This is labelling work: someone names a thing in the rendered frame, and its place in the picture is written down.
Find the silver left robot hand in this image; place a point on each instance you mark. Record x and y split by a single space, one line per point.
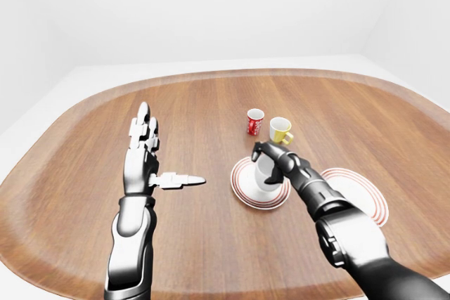
135 170

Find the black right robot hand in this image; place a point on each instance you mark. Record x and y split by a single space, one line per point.
284 163

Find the white mug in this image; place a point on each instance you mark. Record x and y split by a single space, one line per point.
263 171

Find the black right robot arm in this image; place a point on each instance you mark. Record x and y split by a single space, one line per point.
351 240

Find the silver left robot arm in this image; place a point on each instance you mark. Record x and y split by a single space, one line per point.
131 236

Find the yellow mug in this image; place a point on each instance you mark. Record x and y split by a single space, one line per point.
279 130

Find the white plate with red rings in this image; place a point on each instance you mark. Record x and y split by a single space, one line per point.
358 191
242 182

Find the red printed mug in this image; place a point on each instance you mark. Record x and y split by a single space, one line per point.
255 123

